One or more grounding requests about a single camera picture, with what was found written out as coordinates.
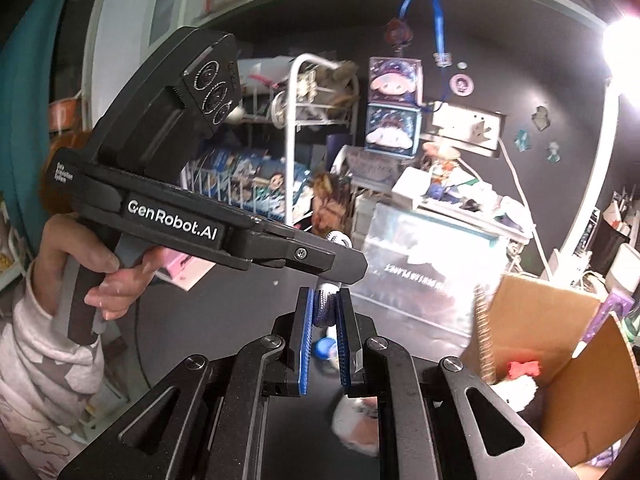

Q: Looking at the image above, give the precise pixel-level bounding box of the black mesh pen holder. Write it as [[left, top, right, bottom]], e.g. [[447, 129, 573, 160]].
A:
[[596, 189, 640, 272]]

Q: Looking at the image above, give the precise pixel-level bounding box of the row of character cards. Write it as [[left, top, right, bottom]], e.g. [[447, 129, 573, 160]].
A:
[[186, 146, 314, 207]]

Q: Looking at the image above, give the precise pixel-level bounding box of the thin black cable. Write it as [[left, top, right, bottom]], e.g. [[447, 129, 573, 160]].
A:
[[132, 299, 154, 392]]

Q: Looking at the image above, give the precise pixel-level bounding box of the round character badge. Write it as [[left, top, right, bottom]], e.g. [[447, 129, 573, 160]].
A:
[[449, 73, 476, 96]]

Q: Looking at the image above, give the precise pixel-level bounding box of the purple box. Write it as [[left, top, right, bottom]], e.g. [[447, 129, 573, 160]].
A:
[[581, 291, 637, 357]]

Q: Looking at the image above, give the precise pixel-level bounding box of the hanging brown doll figure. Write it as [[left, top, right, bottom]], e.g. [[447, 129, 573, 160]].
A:
[[384, 16, 417, 59]]

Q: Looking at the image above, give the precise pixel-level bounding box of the white cylinder container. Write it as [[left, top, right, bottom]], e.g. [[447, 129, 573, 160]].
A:
[[606, 241, 640, 297]]

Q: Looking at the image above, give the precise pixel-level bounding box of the blue lanyard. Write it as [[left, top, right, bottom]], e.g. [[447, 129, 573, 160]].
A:
[[397, 0, 454, 112]]

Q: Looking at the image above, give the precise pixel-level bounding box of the person's left hand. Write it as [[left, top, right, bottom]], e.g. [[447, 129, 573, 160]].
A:
[[31, 212, 167, 322]]

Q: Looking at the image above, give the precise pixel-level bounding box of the person's left forearm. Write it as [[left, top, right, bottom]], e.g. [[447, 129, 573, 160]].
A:
[[0, 265, 107, 480]]

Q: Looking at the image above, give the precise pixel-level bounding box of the pink tissue box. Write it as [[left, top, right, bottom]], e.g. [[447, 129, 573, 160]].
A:
[[154, 251, 212, 292]]

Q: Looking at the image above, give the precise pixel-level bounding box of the brown picture stand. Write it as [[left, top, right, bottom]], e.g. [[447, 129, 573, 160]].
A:
[[311, 169, 357, 234]]

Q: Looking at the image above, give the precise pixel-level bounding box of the brown cardboard box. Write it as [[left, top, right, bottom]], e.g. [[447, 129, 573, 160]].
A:
[[459, 271, 640, 467]]

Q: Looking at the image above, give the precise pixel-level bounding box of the carousel figurine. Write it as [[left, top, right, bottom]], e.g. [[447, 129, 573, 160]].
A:
[[422, 142, 466, 187]]

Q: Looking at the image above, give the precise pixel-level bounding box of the white plush with red bow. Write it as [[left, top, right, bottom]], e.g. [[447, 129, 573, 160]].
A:
[[491, 359, 542, 412]]

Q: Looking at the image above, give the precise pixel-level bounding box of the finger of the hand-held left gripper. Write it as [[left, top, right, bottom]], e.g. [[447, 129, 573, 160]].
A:
[[259, 221, 352, 252], [234, 236, 369, 287]]

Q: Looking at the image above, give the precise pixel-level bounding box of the clear plastic bag bow print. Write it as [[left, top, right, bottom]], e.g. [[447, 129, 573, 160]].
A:
[[359, 201, 507, 332]]

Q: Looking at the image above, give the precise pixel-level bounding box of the white cable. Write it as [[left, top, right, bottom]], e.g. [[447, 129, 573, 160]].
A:
[[494, 136, 557, 282]]

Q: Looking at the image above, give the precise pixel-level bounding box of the teal curtain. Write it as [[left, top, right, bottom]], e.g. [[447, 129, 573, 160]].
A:
[[0, 0, 97, 283]]

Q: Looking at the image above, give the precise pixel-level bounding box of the white desk lamp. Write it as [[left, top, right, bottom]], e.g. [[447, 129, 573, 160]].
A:
[[546, 14, 640, 282]]

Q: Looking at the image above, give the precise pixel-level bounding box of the white wall socket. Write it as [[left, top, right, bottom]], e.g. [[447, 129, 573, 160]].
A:
[[430, 104, 506, 152]]

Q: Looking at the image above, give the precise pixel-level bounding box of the white wire rack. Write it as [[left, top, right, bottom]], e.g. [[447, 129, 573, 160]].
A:
[[179, 53, 362, 227]]

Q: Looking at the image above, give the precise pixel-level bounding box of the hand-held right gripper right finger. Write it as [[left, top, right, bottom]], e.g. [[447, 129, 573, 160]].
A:
[[335, 287, 581, 480]]

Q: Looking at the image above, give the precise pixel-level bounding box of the white tray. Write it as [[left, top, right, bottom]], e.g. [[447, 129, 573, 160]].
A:
[[389, 164, 534, 242]]

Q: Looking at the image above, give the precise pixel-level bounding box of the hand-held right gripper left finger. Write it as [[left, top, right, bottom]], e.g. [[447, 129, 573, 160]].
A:
[[57, 287, 321, 480]]

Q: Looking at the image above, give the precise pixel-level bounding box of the blue character box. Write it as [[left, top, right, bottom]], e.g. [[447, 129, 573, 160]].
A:
[[363, 103, 424, 159]]

